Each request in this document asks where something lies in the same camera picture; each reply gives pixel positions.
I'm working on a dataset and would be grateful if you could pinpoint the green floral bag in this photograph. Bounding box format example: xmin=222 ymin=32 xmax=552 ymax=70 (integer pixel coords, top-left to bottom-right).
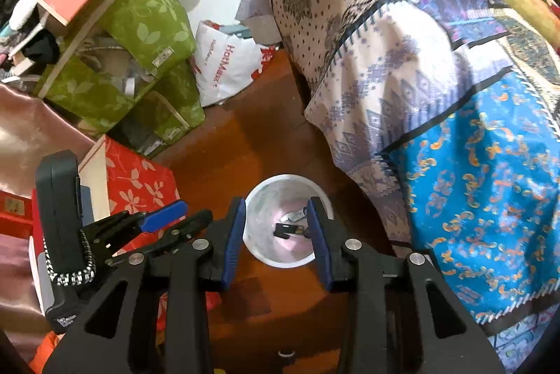
xmin=33 ymin=0 xmax=204 ymax=158

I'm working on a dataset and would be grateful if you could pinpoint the white HotMaxx shopping bag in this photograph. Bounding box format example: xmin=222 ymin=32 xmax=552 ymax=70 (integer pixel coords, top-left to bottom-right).
xmin=190 ymin=21 xmax=275 ymax=108

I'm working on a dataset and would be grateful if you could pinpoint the patchwork patterned bed sheet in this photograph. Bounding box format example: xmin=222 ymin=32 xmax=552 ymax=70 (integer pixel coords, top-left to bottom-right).
xmin=236 ymin=0 xmax=559 ymax=373

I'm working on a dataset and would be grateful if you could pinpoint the black small trash item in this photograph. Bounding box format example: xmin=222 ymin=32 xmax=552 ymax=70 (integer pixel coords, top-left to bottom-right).
xmin=273 ymin=223 xmax=306 ymax=239

